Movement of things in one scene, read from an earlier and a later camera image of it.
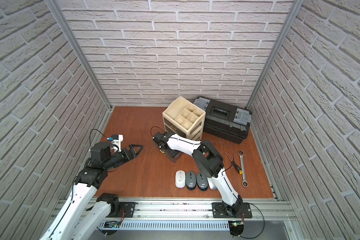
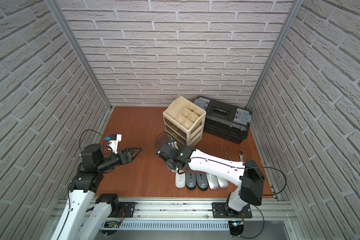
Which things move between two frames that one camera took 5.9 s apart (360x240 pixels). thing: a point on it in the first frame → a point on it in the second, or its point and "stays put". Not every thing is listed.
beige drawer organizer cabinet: (184, 118) stays put
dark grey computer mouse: (202, 181) stays put
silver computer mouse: (211, 183) stays put
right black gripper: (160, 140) → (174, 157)
